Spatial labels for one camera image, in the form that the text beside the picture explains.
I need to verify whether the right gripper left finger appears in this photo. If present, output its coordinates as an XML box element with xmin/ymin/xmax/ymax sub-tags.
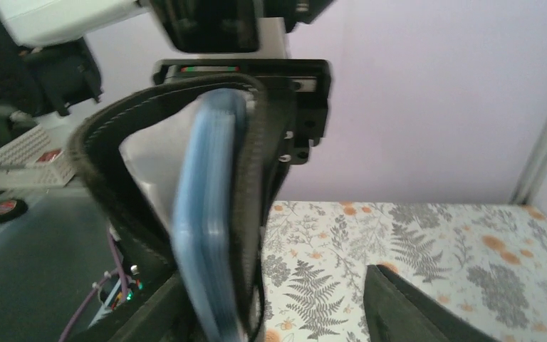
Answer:
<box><xmin>71</xmin><ymin>273</ymin><xmax>194</xmax><ymax>342</ymax></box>

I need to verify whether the floral table mat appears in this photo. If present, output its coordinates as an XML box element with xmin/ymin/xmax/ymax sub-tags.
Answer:
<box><xmin>263</xmin><ymin>201</ymin><xmax>547</xmax><ymax>341</ymax></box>

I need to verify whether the black leather card holder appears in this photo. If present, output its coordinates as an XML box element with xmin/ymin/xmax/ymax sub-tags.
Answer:
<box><xmin>68</xmin><ymin>73</ymin><xmax>290</xmax><ymax>341</ymax></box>

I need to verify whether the black tape roll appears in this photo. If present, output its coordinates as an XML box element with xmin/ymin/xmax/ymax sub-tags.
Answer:
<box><xmin>0</xmin><ymin>198</ymin><xmax>28</xmax><ymax>223</ymax></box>

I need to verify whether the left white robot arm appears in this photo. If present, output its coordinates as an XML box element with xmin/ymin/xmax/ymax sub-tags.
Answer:
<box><xmin>0</xmin><ymin>1</ymin><xmax>332</xmax><ymax>165</ymax></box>

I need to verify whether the white perforated basket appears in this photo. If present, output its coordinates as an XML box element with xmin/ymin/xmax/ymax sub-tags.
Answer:
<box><xmin>0</xmin><ymin>126</ymin><xmax>75</xmax><ymax>190</ymax></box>

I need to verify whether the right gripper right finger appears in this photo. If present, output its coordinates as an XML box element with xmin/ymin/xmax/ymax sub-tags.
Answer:
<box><xmin>364</xmin><ymin>264</ymin><xmax>495</xmax><ymax>342</ymax></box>

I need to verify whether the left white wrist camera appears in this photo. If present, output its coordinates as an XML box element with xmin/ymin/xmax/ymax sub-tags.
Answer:
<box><xmin>148</xmin><ymin>0</ymin><xmax>332</xmax><ymax>59</ymax></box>

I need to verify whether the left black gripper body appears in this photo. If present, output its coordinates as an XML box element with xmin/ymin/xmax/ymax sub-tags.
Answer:
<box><xmin>152</xmin><ymin>58</ymin><xmax>331</xmax><ymax>165</ymax></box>

